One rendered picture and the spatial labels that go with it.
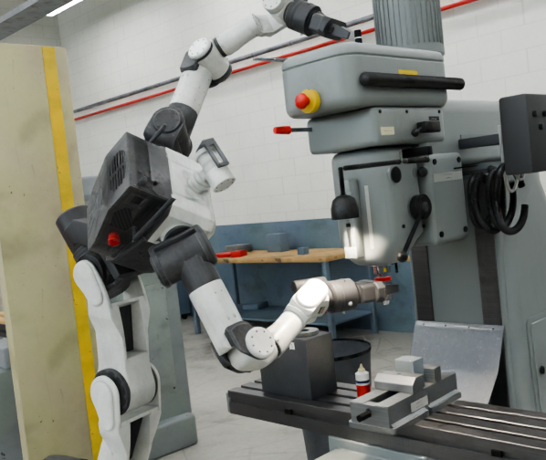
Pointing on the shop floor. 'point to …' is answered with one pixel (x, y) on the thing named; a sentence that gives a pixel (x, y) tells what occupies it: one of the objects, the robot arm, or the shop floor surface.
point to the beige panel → (37, 243)
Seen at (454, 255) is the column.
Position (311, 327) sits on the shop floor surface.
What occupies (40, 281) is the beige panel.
